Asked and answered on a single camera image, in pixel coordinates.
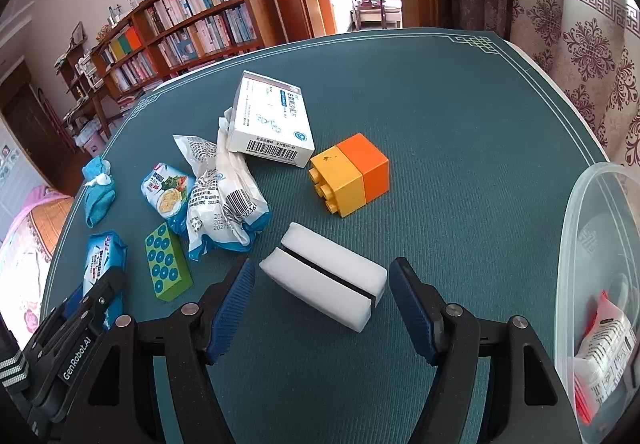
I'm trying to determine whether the blue cloth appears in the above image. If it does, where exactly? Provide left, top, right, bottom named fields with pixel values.
left=81, top=156, right=117, bottom=229

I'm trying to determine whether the white sponge with black layer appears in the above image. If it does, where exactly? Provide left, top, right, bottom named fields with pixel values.
left=259, top=222, right=388, bottom=335

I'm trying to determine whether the dark wooden cabinet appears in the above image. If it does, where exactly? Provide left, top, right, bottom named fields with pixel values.
left=0, top=59, right=76, bottom=197

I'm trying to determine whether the wooden bookshelf with books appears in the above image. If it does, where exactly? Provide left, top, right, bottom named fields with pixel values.
left=97, top=0, right=258, bottom=95

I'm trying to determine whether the clear plastic container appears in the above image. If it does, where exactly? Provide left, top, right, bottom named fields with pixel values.
left=552, top=161, right=640, bottom=444

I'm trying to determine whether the white medicine box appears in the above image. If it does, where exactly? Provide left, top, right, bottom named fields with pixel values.
left=227, top=70, right=316, bottom=169

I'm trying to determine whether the wooden stool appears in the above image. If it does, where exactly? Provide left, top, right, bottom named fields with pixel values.
left=350, top=1, right=404, bottom=31

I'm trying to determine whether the white patterned curtain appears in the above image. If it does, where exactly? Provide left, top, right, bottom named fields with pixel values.
left=509, top=0, right=640, bottom=170

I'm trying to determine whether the red and white packet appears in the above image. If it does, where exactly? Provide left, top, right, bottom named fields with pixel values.
left=572, top=291, right=638, bottom=427

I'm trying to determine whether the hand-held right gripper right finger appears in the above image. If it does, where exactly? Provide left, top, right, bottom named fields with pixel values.
left=389, top=256, right=583, bottom=444

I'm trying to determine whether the blue tissue packet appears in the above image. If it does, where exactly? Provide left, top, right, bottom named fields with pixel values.
left=82, top=230, right=129, bottom=330

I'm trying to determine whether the pink patterned blanket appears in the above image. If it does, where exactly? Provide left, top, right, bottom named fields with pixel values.
left=0, top=186, right=76, bottom=330

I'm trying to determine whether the white printed snack packet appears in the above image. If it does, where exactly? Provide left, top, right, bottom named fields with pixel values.
left=172, top=134, right=251, bottom=261
left=217, top=108, right=273, bottom=245

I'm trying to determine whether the green block with blue dots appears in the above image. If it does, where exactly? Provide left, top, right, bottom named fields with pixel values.
left=145, top=223, right=193, bottom=303

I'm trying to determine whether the blue cracker packet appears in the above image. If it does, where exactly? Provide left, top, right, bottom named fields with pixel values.
left=141, top=162, right=196, bottom=235

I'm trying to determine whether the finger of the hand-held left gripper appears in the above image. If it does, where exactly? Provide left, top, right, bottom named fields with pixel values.
left=22, top=291, right=86, bottom=357
left=80, top=266, right=126, bottom=325

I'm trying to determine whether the yellow and orange toy block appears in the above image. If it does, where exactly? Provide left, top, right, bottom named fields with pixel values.
left=309, top=133, right=390, bottom=219

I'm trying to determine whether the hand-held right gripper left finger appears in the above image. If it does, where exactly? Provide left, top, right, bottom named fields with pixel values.
left=60, top=258, right=257, bottom=444

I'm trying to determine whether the person's left forearm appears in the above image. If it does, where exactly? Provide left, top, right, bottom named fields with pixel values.
left=0, top=319, right=32, bottom=400

